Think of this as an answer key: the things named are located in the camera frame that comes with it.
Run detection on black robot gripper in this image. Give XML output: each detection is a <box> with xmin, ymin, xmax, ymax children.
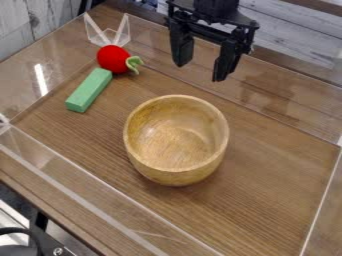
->
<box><xmin>165</xmin><ymin>0</ymin><xmax>260</xmax><ymax>82</ymax></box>

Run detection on red plush radish toy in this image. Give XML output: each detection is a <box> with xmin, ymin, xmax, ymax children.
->
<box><xmin>96</xmin><ymin>45</ymin><xmax>142</xmax><ymax>74</ymax></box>

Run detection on light wooden bowl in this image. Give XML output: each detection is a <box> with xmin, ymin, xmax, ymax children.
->
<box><xmin>122</xmin><ymin>95</ymin><xmax>229</xmax><ymax>187</ymax></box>

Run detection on green rectangular foam block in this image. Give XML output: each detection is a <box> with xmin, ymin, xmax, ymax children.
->
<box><xmin>65</xmin><ymin>68</ymin><xmax>112</xmax><ymax>113</ymax></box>

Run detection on clear acrylic tray walls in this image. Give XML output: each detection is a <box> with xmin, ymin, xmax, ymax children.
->
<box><xmin>0</xmin><ymin>7</ymin><xmax>342</xmax><ymax>256</ymax></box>

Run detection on black table leg bracket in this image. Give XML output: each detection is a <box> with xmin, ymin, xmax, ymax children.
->
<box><xmin>29</xmin><ymin>212</ymin><xmax>76</xmax><ymax>256</ymax></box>

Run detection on black cable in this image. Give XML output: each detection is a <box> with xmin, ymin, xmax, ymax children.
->
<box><xmin>0</xmin><ymin>227</ymin><xmax>45</xmax><ymax>256</ymax></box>

